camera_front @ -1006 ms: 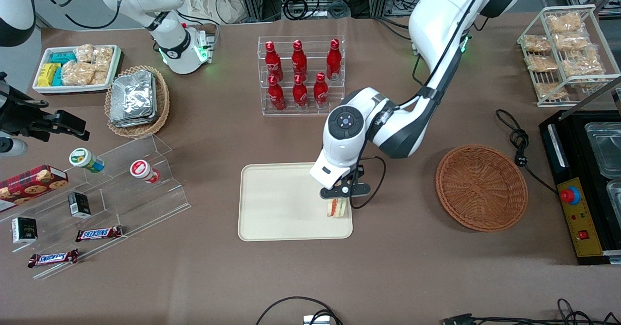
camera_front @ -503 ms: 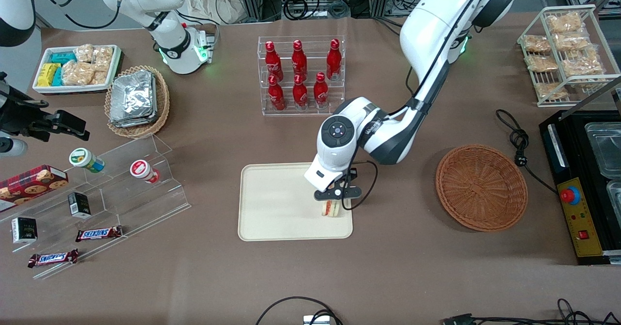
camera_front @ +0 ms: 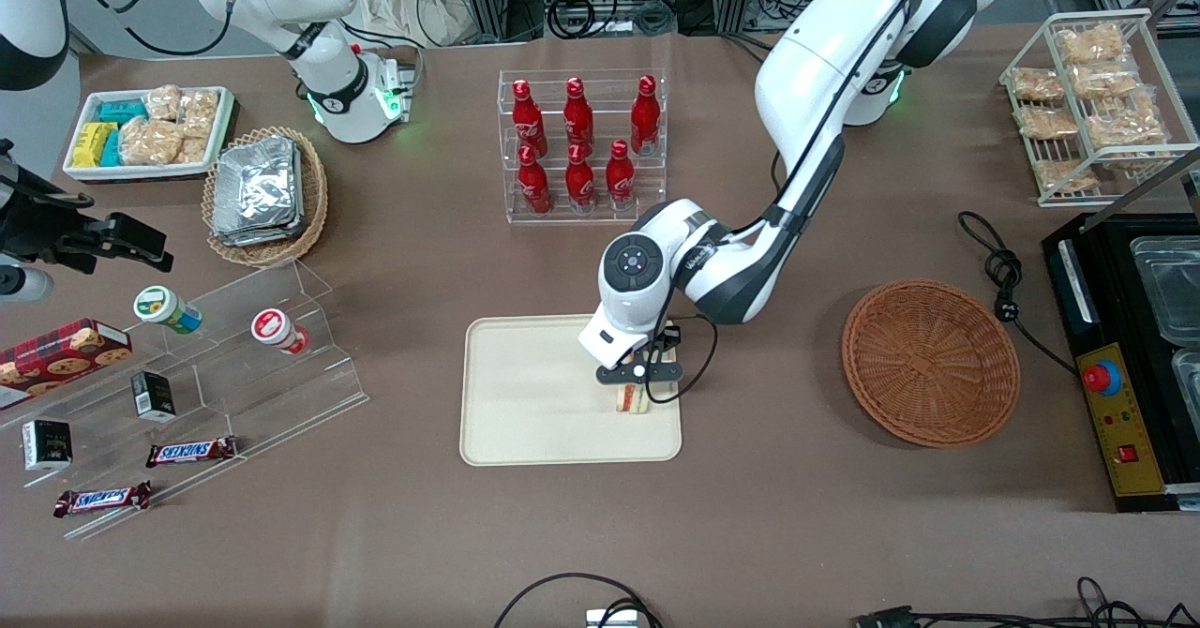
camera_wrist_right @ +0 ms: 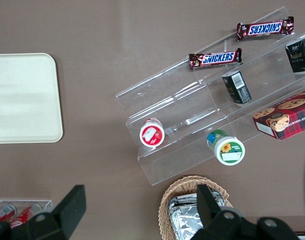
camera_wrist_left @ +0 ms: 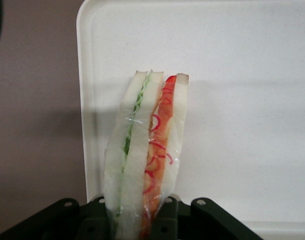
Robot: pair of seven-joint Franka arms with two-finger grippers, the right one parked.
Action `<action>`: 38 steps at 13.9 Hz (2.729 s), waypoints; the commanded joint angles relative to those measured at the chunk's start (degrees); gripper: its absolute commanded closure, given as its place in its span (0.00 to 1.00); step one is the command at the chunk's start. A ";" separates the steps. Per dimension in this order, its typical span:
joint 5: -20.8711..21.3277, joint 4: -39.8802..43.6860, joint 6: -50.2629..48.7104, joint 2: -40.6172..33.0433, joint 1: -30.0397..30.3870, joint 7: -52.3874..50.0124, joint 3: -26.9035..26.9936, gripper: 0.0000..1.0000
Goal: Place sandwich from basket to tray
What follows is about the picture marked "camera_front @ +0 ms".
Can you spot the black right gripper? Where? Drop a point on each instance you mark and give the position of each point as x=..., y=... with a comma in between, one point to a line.
x=42, y=230

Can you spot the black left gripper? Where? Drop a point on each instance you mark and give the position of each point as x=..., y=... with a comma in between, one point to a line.
x=669, y=336

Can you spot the triangle sandwich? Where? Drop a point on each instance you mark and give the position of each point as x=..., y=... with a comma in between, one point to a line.
x=633, y=401

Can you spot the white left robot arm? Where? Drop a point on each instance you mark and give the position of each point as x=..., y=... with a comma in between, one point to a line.
x=816, y=75

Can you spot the white rectangular snack tray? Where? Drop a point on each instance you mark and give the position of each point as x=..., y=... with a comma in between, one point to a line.
x=141, y=172

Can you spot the cream plastic tray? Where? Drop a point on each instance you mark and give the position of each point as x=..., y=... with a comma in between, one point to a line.
x=534, y=403

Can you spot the oval tan wicker basket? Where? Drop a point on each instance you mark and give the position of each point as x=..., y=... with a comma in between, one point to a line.
x=314, y=206

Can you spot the round brown wicker basket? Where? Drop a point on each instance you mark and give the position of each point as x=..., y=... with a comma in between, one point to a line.
x=928, y=366

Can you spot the green-lid white cup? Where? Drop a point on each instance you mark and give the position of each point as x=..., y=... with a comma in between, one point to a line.
x=164, y=308

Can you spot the teal snack pack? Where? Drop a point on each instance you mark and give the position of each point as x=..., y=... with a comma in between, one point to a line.
x=122, y=112
x=112, y=150

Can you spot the clear rice cracker pack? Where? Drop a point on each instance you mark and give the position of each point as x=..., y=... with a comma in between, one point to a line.
x=200, y=111
x=150, y=141
x=163, y=103
x=193, y=150

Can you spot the yellow snack pack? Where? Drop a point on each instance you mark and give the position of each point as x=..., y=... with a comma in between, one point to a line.
x=92, y=145

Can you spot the silver foil pack stack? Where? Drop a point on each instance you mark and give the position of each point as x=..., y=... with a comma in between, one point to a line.
x=255, y=187

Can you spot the red tartan cookie box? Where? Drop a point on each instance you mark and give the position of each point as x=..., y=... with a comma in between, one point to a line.
x=56, y=356

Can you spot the red-lid white cup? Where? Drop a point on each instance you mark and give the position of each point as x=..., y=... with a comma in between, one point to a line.
x=277, y=330

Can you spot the clear acrylic bottle rack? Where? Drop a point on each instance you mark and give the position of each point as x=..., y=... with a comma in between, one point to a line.
x=600, y=216

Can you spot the clear acrylic stepped shelf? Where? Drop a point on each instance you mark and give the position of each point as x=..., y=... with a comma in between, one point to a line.
x=272, y=394

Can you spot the red cola bottle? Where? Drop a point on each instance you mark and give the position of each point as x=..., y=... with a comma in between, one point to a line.
x=528, y=122
x=578, y=117
x=580, y=183
x=620, y=178
x=645, y=117
x=534, y=187

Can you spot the brown Snickers bar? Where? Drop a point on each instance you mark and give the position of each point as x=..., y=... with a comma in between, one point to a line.
x=101, y=499
x=190, y=452

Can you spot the small black white-edged box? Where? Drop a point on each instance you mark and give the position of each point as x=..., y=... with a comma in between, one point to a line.
x=47, y=445

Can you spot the small silver connector box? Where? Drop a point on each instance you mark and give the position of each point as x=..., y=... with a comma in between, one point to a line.
x=611, y=619

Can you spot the beige cloth bag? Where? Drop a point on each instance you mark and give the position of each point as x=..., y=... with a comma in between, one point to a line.
x=412, y=5

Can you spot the bagged fried snack pack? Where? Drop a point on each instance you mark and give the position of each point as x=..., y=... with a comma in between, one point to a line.
x=1064, y=175
x=1090, y=44
x=1125, y=128
x=1045, y=122
x=1104, y=79
x=1036, y=84

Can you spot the black appliance yellow control panel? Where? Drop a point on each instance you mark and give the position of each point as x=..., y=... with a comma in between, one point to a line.
x=1120, y=422

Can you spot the clear rectangular container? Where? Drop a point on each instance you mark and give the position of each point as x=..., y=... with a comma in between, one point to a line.
x=1189, y=380
x=1172, y=291

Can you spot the grey metal bar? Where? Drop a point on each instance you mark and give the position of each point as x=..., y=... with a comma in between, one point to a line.
x=1153, y=175

